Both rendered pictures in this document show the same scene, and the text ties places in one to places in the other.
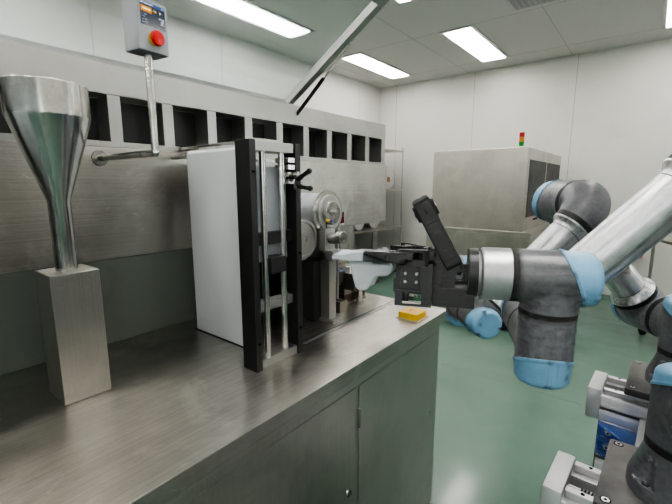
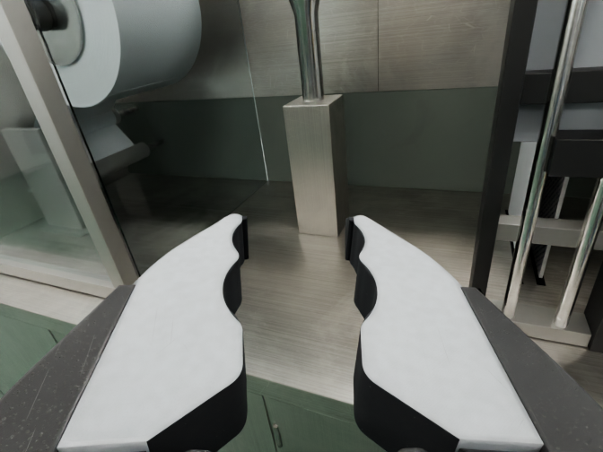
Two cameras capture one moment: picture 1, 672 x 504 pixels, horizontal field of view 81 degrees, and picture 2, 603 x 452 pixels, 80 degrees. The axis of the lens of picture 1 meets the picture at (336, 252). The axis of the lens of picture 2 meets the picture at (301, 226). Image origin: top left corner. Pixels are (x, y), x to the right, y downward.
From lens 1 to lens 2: 0.61 m
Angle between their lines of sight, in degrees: 74
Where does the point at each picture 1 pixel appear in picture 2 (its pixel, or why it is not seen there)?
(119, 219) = (442, 33)
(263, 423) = (350, 404)
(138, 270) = (457, 109)
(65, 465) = not seen: hidden behind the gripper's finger
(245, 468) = (340, 424)
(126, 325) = (430, 174)
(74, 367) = (305, 203)
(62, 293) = (293, 126)
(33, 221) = (348, 39)
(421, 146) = not seen: outside the picture
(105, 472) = not seen: hidden behind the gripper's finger
